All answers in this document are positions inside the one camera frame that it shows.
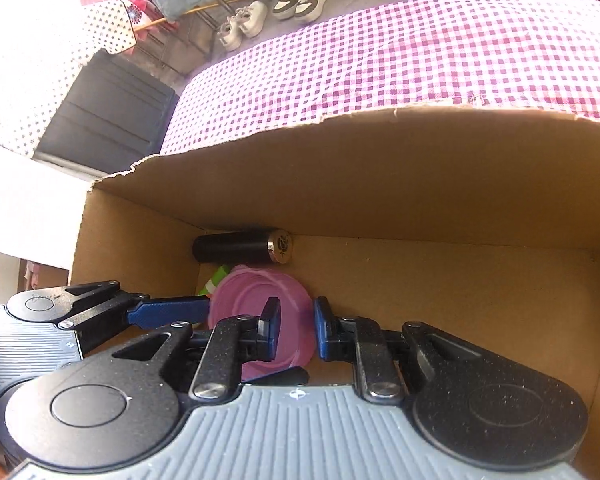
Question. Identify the black cylinder bottle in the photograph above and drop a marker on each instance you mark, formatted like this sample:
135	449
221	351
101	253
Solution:
230	247

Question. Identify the white star-print cloth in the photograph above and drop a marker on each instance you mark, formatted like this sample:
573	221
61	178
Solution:
55	85

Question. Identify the dark grey cabinet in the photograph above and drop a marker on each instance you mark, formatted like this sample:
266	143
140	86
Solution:
110	115

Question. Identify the yellow pole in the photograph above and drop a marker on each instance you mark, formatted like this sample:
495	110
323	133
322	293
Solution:
200	7

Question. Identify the purple checked tablecloth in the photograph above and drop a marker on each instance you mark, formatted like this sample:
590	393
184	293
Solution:
380	60

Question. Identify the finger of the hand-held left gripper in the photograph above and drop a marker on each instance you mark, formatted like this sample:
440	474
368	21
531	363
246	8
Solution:
175	311
290	376

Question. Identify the large cardboard box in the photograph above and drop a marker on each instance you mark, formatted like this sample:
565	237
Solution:
430	210

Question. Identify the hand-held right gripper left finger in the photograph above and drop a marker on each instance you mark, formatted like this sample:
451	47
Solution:
270	332

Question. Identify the pink plastic bowl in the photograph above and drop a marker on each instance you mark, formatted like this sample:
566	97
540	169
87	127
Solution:
235	295

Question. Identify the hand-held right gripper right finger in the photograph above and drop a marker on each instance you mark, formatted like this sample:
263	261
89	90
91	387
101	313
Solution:
322	330

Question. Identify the green tube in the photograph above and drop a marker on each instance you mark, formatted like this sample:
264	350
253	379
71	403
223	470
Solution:
215	282

